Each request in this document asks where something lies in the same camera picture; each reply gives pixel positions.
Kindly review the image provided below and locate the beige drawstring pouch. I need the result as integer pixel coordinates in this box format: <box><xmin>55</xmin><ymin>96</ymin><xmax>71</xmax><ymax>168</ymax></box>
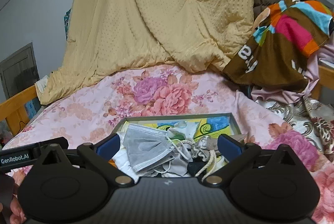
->
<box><xmin>170</xmin><ymin>135</ymin><xmax>248</xmax><ymax>183</ymax></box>

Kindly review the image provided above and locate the light pink cloth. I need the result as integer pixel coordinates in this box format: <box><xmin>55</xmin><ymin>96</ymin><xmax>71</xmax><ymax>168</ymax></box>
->
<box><xmin>250</xmin><ymin>34</ymin><xmax>333</xmax><ymax>104</ymax></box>

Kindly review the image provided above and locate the black sock with white text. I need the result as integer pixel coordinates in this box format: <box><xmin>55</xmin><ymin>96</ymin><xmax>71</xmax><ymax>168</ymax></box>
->
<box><xmin>187</xmin><ymin>160</ymin><xmax>207</xmax><ymax>176</ymax></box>

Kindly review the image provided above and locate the teal patterned wall cloth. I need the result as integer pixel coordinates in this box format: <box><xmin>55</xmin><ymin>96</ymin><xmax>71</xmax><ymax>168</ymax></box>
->
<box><xmin>63</xmin><ymin>9</ymin><xmax>71</xmax><ymax>38</ymax></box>

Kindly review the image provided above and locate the brown patterned cream fabric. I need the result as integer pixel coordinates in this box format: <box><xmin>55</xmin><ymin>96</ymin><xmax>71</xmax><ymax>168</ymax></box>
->
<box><xmin>256</xmin><ymin>97</ymin><xmax>333</xmax><ymax>162</ymax></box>

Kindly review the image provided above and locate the person's left hand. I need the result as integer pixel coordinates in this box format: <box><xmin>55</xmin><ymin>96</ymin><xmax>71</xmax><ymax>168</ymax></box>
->
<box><xmin>1</xmin><ymin>174</ymin><xmax>26</xmax><ymax>224</ymax></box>

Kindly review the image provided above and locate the yellow beige quilt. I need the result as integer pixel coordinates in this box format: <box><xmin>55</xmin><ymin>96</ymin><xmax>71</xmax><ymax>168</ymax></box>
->
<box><xmin>37</xmin><ymin>0</ymin><xmax>254</xmax><ymax>105</ymax></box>

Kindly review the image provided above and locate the wooden bed frame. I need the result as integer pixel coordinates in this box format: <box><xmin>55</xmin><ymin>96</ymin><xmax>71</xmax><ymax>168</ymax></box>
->
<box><xmin>0</xmin><ymin>85</ymin><xmax>37</xmax><ymax>136</ymax></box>

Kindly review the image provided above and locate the grey wooden door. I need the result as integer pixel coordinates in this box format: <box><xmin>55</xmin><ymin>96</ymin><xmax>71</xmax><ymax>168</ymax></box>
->
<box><xmin>1</xmin><ymin>42</ymin><xmax>40</xmax><ymax>103</ymax></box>

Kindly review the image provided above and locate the pink floral bed sheet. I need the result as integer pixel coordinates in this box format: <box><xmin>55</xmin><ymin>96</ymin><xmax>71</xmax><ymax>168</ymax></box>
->
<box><xmin>6</xmin><ymin>65</ymin><xmax>333</xmax><ymax>223</ymax></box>

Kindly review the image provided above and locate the grey face mask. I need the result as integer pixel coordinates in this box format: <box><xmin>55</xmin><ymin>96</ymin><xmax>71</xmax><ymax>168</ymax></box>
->
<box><xmin>123</xmin><ymin>123</ymin><xmax>174</xmax><ymax>173</ymax></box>

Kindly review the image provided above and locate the brown colourful blanket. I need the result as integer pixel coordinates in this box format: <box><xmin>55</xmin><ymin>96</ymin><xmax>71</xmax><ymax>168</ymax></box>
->
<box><xmin>223</xmin><ymin>0</ymin><xmax>333</xmax><ymax>89</ymax></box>

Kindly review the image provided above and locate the grey cloth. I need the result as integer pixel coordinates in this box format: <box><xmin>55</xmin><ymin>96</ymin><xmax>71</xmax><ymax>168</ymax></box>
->
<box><xmin>154</xmin><ymin>152</ymin><xmax>190</xmax><ymax>178</ymax></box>

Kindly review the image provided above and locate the white cloth with blue patches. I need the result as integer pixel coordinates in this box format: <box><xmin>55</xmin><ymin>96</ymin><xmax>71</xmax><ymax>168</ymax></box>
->
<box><xmin>112</xmin><ymin>131</ymin><xmax>139</xmax><ymax>183</ymax></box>

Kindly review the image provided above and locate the grey tray with cartoon picture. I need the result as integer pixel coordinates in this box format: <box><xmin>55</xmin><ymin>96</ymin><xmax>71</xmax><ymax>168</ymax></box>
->
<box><xmin>112</xmin><ymin>113</ymin><xmax>241</xmax><ymax>140</ymax></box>

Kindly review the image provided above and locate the striped colourful cloth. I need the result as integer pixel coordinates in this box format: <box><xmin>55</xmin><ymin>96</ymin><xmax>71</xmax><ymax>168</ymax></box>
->
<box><xmin>214</xmin><ymin>156</ymin><xmax>228</xmax><ymax>170</ymax></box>

